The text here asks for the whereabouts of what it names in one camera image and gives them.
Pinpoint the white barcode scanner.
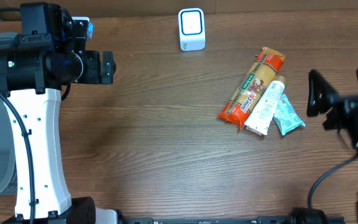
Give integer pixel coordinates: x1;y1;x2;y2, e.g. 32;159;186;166
178;7;206;52

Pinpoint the long orange snack package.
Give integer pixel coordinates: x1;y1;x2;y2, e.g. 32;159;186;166
218;47;287;129

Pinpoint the white silver tube package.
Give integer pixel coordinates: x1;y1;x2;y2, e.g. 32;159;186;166
245;75;287;136

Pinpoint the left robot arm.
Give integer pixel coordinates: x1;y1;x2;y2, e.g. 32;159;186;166
0;2;121;224

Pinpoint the teal snack packet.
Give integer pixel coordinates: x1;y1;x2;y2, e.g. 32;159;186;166
273;94;306;136

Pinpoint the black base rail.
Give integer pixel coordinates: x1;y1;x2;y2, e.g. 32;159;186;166
116;216;346;224

